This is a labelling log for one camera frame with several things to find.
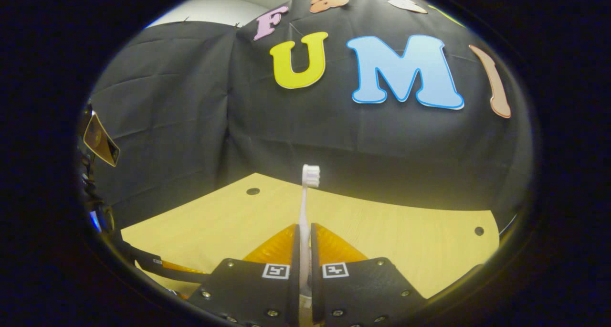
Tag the light wooden desktop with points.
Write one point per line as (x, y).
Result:
(405, 241)

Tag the black backdrop cloth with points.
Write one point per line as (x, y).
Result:
(310, 136)

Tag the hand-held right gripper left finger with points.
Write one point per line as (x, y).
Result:
(248, 289)

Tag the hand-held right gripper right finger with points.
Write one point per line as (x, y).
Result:
(367, 289)

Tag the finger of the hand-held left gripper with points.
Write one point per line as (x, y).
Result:
(176, 272)

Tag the white toothbrush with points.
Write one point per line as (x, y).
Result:
(305, 212)

